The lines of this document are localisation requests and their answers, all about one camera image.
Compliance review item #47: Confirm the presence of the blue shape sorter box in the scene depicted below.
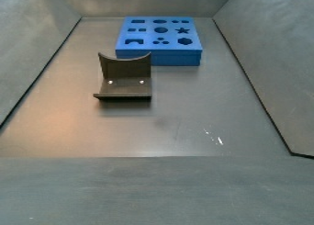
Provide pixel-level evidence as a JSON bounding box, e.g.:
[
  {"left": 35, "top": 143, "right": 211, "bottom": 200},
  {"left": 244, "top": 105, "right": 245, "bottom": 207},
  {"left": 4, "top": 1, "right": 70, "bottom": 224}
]
[{"left": 115, "top": 17, "right": 202, "bottom": 66}]

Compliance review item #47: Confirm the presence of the black curved holder bracket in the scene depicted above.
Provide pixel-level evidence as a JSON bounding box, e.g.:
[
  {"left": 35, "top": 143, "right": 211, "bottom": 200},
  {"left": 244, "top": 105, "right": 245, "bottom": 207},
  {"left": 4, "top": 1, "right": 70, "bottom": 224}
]
[{"left": 94, "top": 53, "right": 153, "bottom": 100}]

